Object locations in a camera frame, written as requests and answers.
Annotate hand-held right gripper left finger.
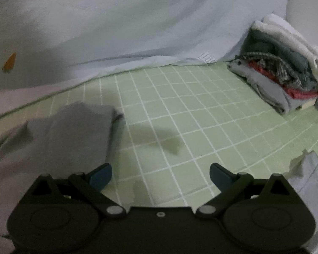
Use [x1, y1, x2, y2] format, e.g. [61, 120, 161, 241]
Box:
[29, 163, 128, 219]

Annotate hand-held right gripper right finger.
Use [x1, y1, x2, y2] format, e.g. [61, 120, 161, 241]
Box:
[196, 163, 297, 219]

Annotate grey pants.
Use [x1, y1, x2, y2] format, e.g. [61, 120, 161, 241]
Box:
[0, 102, 126, 191]

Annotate stack of folded clothes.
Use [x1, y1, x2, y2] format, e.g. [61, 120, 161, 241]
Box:
[251, 14, 318, 96]

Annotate green grid bed sheet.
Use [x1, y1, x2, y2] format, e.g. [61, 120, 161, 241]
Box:
[0, 61, 318, 212]

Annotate grey blue garment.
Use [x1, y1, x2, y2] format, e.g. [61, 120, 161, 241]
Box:
[282, 149, 318, 254]

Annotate light grey folded garment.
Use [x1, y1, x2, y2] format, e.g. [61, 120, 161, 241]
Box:
[226, 59, 305, 116]

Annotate red garment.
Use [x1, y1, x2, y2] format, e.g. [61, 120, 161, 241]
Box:
[248, 59, 318, 100]

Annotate checked garment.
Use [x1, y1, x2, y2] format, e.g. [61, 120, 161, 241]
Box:
[235, 52, 308, 90]

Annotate dark grey folded garment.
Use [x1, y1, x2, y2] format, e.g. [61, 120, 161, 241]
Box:
[241, 28, 318, 90]

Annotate light blue printed blanket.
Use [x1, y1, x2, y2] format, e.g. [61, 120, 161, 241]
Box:
[0, 0, 294, 123]

